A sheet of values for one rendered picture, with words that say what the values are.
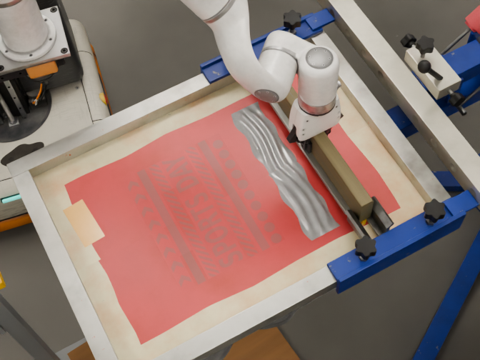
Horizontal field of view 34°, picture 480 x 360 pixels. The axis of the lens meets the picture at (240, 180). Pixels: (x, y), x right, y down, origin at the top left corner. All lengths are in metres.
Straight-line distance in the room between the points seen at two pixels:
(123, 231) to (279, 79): 0.50
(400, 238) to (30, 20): 0.87
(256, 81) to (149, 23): 1.84
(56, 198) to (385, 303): 1.27
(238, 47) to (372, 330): 1.41
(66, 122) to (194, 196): 1.05
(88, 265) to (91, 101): 1.12
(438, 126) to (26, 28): 0.88
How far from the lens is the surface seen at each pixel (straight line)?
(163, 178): 1.73
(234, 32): 1.40
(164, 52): 3.14
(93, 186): 1.75
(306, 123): 1.57
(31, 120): 2.73
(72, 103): 2.72
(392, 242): 1.61
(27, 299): 2.75
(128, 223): 1.70
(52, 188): 1.78
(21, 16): 1.67
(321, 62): 1.45
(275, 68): 1.44
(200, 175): 1.73
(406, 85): 1.76
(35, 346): 2.20
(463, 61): 1.82
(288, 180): 1.70
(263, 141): 1.75
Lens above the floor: 2.47
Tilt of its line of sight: 62 degrees down
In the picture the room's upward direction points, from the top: 6 degrees counter-clockwise
